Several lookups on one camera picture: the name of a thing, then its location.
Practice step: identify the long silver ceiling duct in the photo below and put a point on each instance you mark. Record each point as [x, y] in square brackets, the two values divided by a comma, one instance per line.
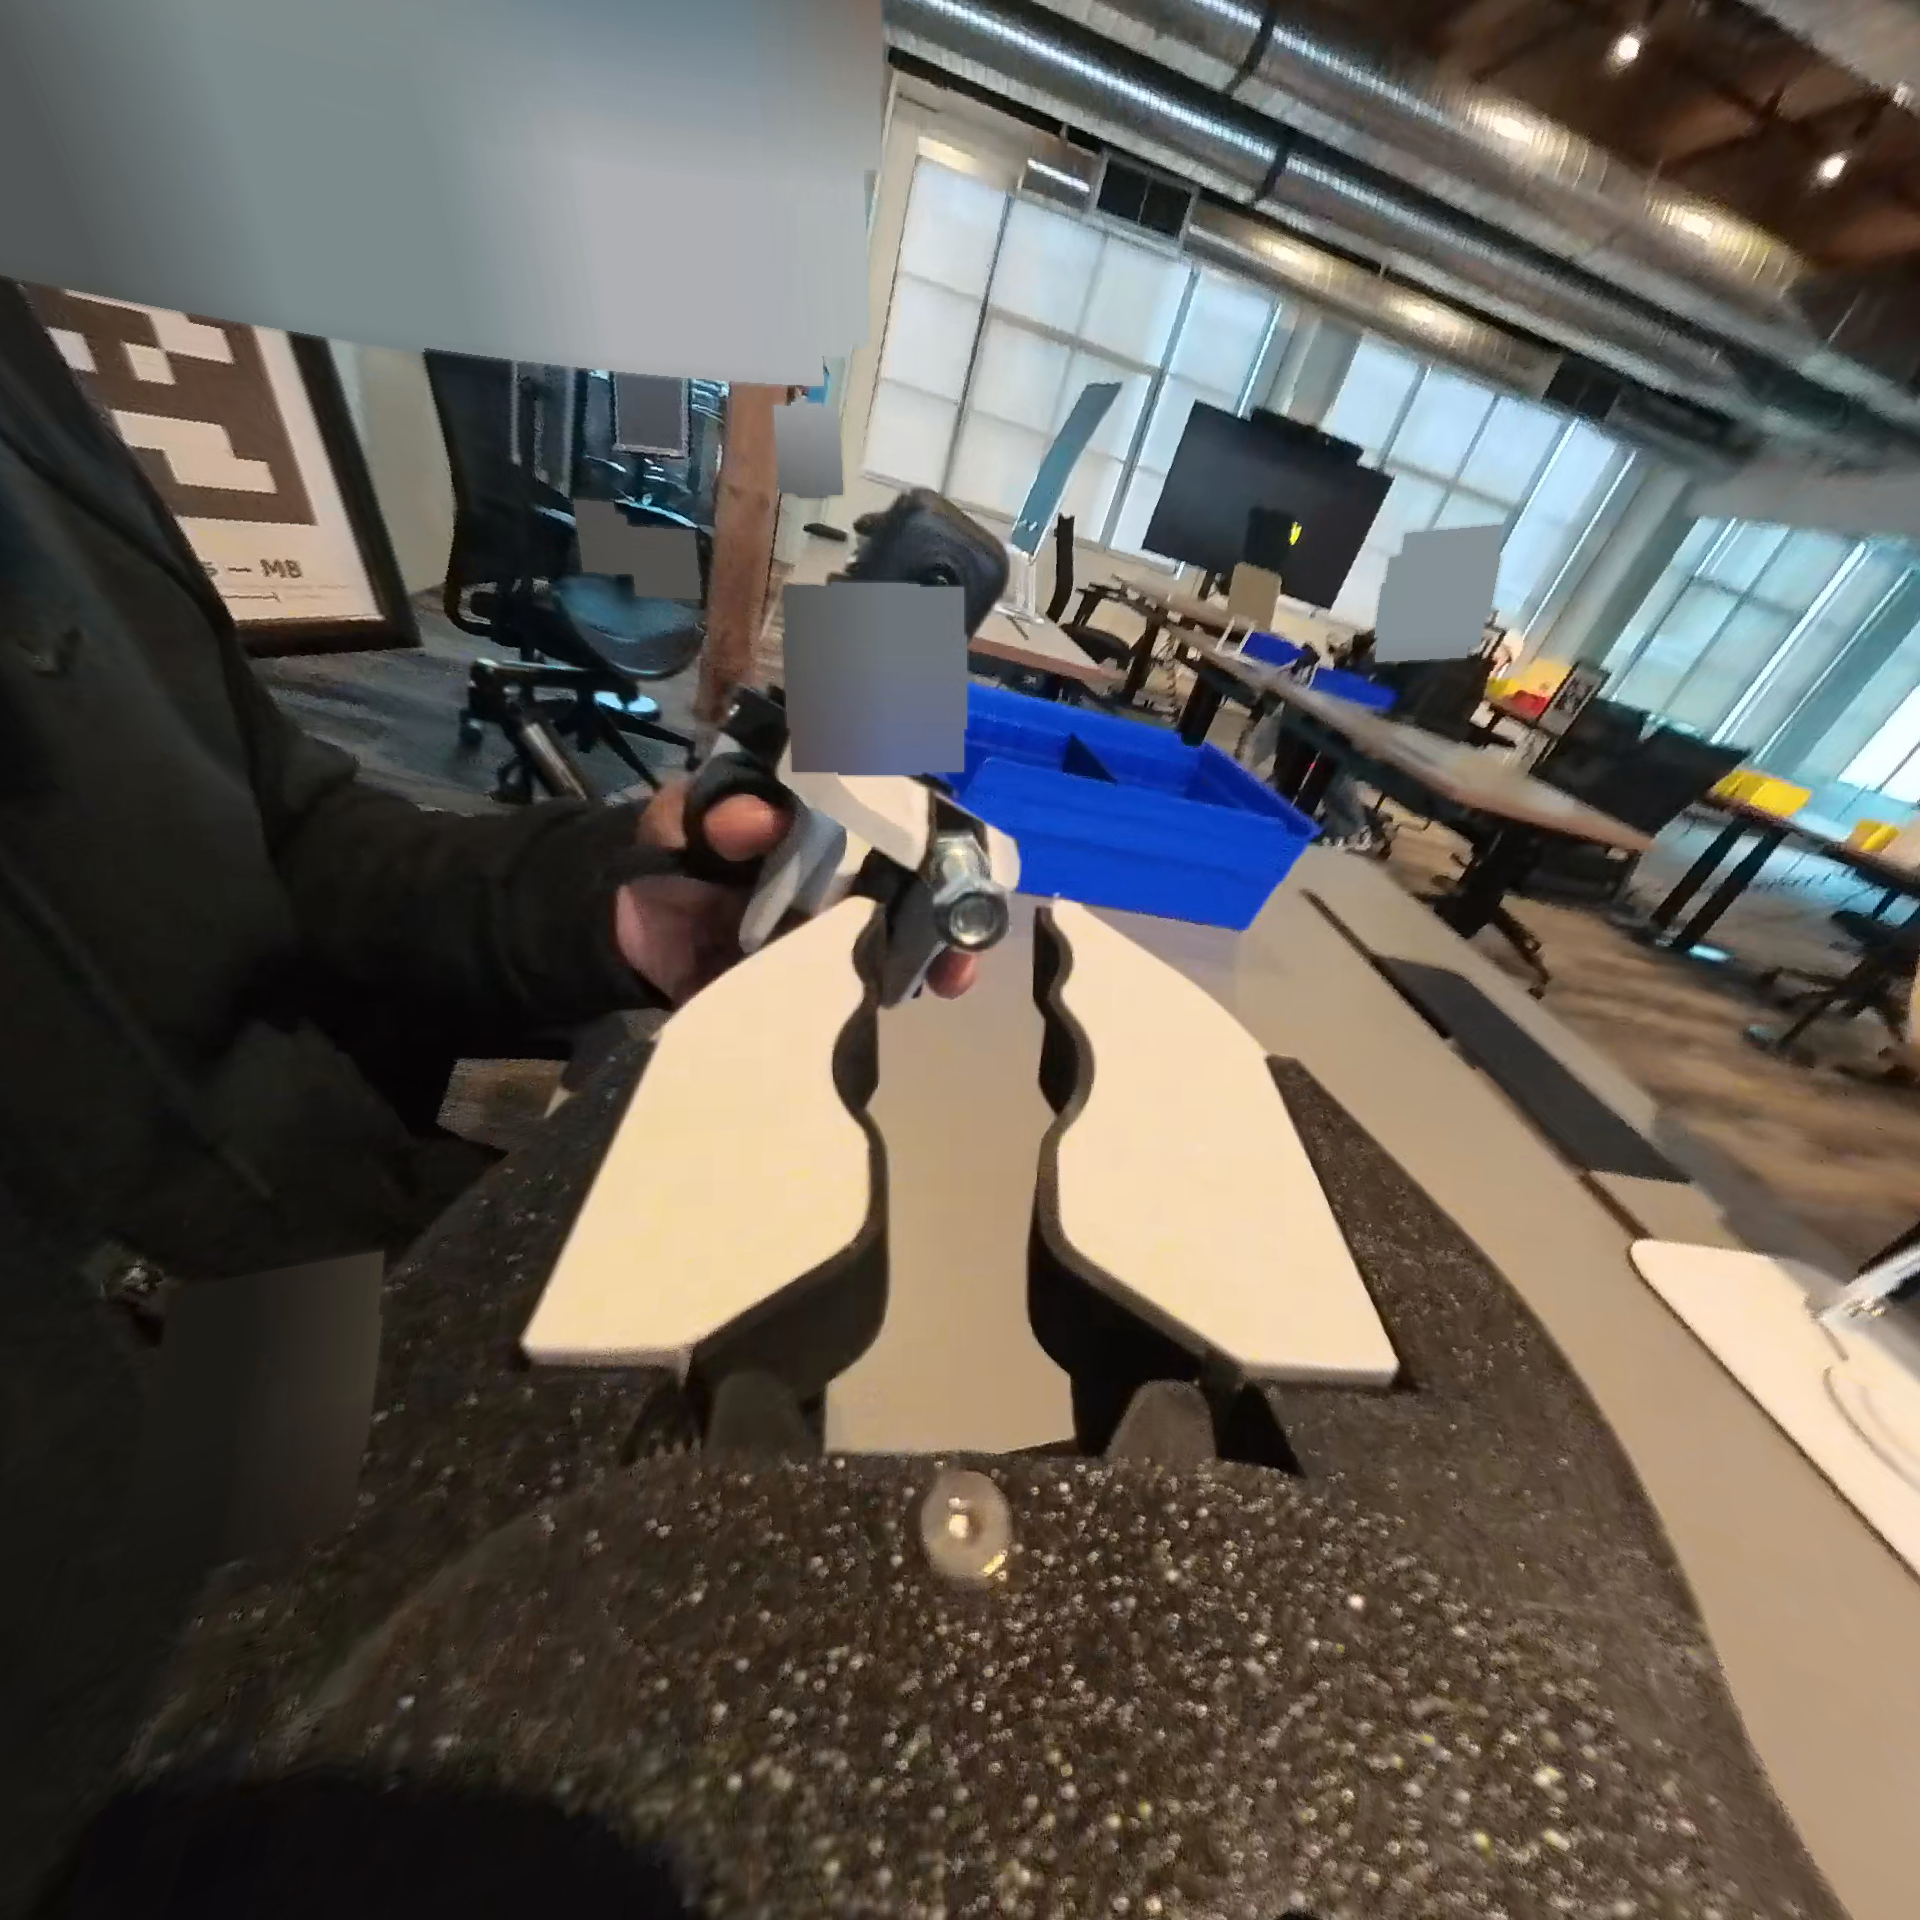
[1350, 182]

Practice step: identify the white base document stand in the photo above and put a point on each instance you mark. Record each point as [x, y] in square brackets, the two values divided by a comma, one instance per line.
[1769, 1350]

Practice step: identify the large black monitor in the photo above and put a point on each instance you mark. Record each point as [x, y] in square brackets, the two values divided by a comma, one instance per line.
[1262, 496]

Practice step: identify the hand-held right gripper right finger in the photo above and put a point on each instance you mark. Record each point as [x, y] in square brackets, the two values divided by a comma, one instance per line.
[1215, 1186]

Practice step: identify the person's left hand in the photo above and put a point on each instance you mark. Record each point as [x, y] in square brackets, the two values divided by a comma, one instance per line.
[675, 932]

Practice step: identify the metal bolt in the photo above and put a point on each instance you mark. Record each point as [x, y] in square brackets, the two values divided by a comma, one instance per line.
[975, 908]

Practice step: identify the large blue plastic bin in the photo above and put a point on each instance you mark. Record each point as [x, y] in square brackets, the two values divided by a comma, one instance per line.
[1155, 826]

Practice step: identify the black mesh office chair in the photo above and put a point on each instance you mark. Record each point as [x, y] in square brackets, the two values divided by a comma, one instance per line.
[601, 615]

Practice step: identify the long wooden desk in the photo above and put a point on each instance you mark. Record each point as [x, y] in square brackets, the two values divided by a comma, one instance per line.
[1471, 775]

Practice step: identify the wooden support post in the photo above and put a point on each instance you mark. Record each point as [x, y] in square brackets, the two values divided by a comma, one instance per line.
[741, 570]

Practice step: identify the beige chair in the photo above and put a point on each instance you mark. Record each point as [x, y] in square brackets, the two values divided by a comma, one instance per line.
[1255, 595]

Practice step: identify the person's black jacket torso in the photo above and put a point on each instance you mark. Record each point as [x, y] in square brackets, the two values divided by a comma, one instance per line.
[120, 901]

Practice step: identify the framed black white poster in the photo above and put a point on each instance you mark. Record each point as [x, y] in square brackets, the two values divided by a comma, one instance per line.
[212, 450]

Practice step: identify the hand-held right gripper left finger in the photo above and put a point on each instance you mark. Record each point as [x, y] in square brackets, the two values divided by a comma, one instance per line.
[706, 1186]

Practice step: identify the yellow storage bin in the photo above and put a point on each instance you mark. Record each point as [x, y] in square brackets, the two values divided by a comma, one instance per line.
[1887, 838]
[1766, 794]

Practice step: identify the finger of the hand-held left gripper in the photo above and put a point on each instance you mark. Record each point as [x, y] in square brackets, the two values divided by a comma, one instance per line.
[915, 816]

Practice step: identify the clear tilted panel stand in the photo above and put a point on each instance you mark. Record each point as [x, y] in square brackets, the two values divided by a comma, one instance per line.
[1064, 465]

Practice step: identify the small blue storage bin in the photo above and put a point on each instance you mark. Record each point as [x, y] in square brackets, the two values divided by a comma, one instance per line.
[1278, 651]
[1357, 687]

